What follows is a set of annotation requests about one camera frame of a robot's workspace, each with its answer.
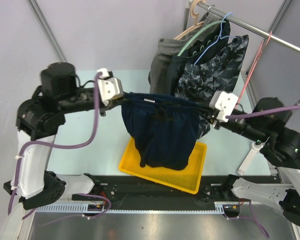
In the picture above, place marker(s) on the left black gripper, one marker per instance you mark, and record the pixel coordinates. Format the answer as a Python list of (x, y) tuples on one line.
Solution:
[(111, 104)]

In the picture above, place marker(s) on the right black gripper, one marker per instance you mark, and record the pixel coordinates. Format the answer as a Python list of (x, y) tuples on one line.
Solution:
[(216, 124)]

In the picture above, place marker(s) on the navy blue shorts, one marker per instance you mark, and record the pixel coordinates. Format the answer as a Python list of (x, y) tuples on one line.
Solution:
[(164, 128)]

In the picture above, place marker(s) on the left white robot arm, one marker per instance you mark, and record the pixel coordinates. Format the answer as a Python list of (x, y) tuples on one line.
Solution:
[(38, 121)]

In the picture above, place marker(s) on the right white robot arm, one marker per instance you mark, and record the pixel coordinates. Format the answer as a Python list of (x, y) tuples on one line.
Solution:
[(266, 125)]

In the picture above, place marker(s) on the leaf patterned shorts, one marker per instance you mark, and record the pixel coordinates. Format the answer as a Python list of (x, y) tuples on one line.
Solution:
[(197, 85)]

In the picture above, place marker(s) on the grey sweat shorts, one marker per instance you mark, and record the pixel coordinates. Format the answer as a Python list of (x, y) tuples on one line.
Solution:
[(167, 47)]

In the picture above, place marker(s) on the dark teal shorts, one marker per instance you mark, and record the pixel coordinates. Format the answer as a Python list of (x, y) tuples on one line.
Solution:
[(177, 66)]

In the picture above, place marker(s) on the green hanger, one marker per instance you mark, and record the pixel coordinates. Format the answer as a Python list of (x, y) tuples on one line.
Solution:
[(198, 34)]

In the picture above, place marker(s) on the wooden hanger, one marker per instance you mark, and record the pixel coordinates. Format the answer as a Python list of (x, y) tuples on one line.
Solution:
[(190, 12)]

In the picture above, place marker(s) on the yellow plastic tray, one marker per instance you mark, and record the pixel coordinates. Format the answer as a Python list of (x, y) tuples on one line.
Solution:
[(186, 180)]

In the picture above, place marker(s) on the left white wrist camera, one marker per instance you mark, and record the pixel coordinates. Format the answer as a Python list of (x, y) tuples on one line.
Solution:
[(110, 87)]

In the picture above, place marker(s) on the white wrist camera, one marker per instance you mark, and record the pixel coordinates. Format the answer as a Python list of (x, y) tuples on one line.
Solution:
[(110, 87), (224, 103)]

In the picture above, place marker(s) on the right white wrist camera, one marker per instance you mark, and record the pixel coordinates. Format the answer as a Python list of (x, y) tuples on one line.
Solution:
[(224, 103)]

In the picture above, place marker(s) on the pink wire hanger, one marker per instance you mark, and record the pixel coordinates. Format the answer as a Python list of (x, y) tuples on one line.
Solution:
[(261, 48)]

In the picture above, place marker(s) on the blue wire hanger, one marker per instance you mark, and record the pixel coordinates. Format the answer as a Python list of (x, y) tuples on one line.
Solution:
[(210, 42)]

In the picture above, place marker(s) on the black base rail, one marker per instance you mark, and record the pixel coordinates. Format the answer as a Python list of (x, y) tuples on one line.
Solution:
[(130, 193)]

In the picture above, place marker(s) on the metal clothes rail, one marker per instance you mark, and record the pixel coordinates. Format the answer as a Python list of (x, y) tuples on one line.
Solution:
[(251, 28)]

